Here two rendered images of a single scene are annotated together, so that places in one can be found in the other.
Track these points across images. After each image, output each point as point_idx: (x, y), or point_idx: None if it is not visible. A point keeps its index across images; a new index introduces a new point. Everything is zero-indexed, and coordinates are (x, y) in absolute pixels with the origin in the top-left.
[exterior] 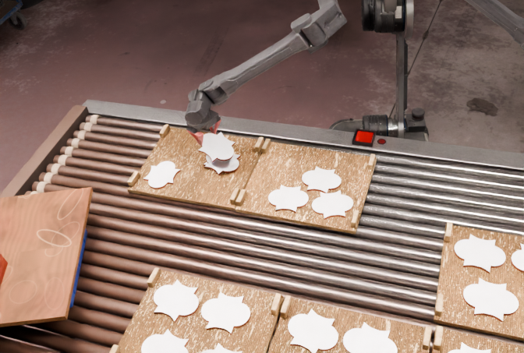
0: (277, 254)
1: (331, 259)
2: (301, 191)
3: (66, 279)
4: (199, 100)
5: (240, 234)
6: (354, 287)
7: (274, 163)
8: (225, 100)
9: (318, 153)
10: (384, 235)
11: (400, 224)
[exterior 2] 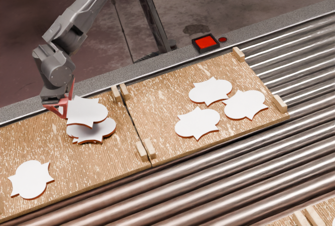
0: (241, 179)
1: (293, 151)
2: (203, 110)
3: None
4: (53, 53)
5: (181, 185)
6: None
7: (147, 103)
8: (81, 44)
9: (181, 73)
10: (313, 105)
11: (315, 89)
